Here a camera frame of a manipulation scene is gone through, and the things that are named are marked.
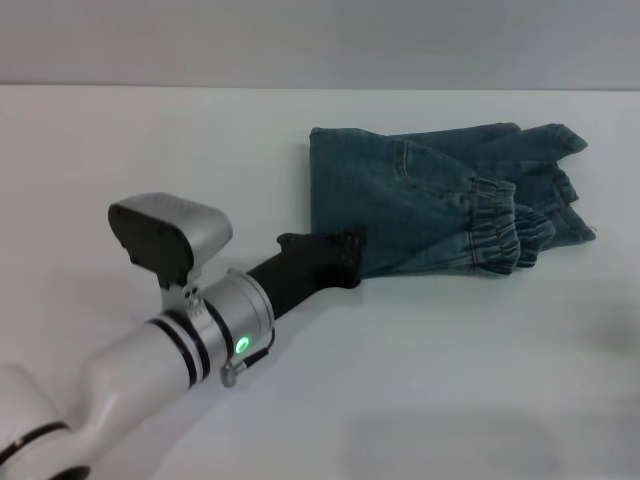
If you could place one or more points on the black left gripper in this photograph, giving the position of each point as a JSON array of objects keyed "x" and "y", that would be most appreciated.
[{"x": 310, "y": 265}]

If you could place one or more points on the blue denim shorts basketball print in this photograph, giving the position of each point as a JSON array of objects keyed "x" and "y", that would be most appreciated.
[{"x": 410, "y": 210}]

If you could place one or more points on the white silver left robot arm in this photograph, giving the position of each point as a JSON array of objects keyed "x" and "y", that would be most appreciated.
[{"x": 140, "y": 380}]

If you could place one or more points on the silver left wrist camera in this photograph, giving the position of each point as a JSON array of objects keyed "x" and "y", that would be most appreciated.
[{"x": 165, "y": 230}]

